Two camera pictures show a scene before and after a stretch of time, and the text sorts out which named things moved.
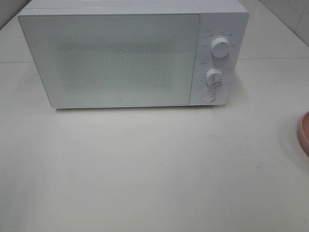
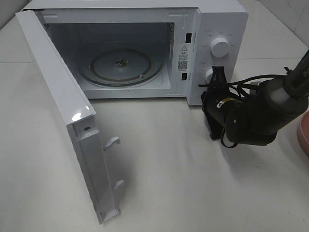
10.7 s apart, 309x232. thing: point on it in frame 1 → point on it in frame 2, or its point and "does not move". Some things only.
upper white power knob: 220,47 does not move
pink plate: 303,133 does not move
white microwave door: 115,60 → 77,108
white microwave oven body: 133,53 does not move
